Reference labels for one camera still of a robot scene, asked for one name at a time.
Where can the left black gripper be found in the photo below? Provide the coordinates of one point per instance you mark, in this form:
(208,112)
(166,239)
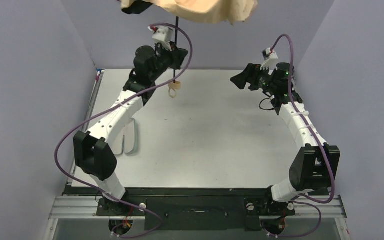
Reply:
(172,56)

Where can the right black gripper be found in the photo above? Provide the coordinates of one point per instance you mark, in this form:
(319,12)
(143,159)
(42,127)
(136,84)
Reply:
(253,76)

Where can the beige patterned umbrella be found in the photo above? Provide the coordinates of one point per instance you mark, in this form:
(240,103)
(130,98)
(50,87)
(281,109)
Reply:
(195,10)

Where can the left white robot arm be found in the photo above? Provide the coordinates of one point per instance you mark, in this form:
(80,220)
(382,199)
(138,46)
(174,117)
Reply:
(93,153)

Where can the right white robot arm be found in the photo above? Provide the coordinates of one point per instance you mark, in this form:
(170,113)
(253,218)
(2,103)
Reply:
(316,163)

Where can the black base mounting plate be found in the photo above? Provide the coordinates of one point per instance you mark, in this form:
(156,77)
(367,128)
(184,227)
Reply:
(193,209)

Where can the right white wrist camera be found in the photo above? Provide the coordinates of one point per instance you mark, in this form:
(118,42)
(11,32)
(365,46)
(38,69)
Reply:
(271,59)

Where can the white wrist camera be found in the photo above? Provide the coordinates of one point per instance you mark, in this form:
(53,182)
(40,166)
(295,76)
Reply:
(162,37)
(271,59)

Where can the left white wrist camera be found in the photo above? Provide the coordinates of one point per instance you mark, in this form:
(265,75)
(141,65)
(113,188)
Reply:
(162,37)

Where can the aluminium rail frame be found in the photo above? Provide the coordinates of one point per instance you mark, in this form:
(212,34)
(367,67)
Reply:
(86,207)

